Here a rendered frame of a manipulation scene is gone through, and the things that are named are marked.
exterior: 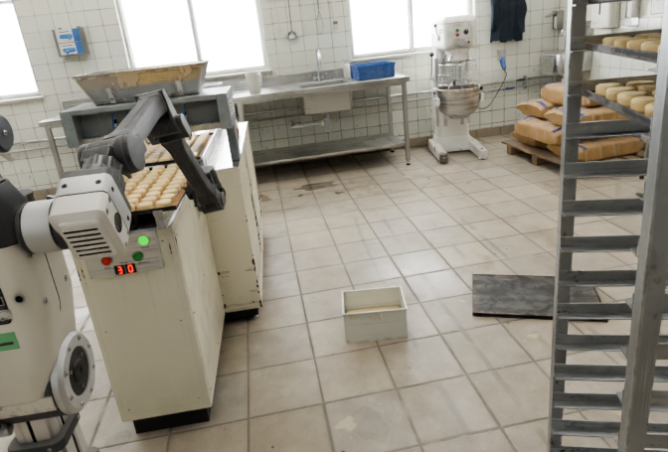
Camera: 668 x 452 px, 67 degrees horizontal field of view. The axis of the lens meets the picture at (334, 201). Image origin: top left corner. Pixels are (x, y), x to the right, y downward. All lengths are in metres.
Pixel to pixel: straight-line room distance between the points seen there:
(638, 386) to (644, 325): 0.11
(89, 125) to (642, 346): 2.26
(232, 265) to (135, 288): 0.79
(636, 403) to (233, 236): 1.92
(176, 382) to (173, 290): 0.38
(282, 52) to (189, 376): 4.09
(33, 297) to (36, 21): 4.98
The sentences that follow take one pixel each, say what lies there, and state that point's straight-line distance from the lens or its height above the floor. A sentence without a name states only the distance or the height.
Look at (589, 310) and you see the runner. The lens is 1.41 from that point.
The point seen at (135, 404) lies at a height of 0.16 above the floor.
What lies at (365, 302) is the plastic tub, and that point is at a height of 0.09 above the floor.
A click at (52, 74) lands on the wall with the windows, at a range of 5.87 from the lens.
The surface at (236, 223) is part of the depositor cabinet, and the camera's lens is 2.48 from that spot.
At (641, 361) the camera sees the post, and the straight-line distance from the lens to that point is 0.94.
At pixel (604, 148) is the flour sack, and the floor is 0.22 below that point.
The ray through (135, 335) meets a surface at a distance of 1.98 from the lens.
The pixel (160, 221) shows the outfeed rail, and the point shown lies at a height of 0.87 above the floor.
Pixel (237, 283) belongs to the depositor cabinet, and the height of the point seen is 0.24.
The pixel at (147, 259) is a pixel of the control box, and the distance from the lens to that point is 1.79.
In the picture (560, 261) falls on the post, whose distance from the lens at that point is 1.33.
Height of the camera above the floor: 1.41
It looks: 19 degrees down
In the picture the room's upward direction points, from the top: 6 degrees counter-clockwise
